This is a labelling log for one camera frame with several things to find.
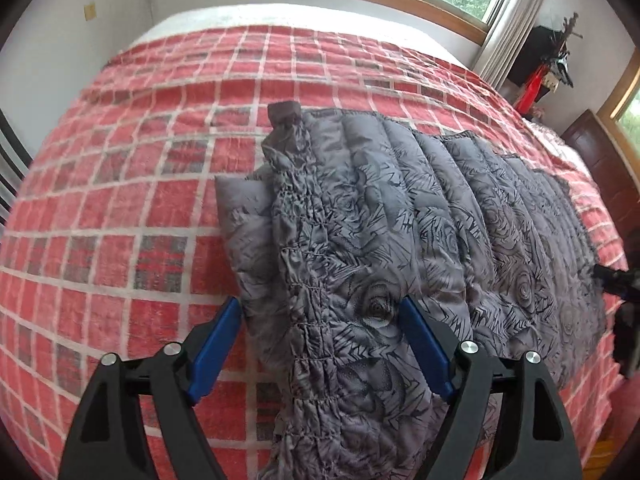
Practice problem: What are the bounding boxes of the grey quilted rose-print jacket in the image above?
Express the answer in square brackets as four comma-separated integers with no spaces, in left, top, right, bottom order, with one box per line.
[216,102,605,479]

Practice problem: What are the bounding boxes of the coat rack with dark clothes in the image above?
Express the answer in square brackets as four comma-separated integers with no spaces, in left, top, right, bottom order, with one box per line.
[506,12,582,88]

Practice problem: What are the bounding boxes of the red plaid bedspread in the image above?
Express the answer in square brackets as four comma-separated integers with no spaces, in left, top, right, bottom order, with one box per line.
[1,25,626,479]

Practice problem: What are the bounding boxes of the red bag on rack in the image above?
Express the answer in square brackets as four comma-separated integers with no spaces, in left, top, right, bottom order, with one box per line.
[513,64,548,116]

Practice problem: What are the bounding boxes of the white curtain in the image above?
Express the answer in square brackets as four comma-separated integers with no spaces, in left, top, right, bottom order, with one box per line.
[472,0,544,90]

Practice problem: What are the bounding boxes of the white mattress sheet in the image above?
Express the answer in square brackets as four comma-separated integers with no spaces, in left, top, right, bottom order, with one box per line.
[119,2,469,68]

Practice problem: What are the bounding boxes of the yellow wall switch plate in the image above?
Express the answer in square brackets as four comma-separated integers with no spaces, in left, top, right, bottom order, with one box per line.
[84,2,96,22]

